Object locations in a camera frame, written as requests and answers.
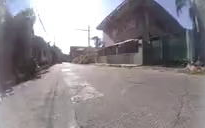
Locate utility pole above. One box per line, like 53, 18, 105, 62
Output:
74, 24, 92, 48

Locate palm tree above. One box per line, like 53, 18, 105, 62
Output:
174, 0, 205, 67

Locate roadside debris pile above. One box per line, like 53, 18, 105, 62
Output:
184, 61, 205, 75

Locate green metal gate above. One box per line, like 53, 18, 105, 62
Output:
161, 29, 193, 65

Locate grey concrete road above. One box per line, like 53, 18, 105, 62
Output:
0, 61, 205, 128

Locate small distant tree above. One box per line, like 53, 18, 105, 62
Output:
91, 35, 105, 50

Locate low distant building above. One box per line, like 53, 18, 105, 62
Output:
69, 45, 90, 61

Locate row of dark trees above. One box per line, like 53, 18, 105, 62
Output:
0, 6, 66, 98

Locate pale rubble heap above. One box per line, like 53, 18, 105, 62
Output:
71, 51, 98, 65

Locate overhead wires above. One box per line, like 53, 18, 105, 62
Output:
33, 6, 50, 35

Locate brown two-storey building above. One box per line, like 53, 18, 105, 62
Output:
95, 0, 188, 66

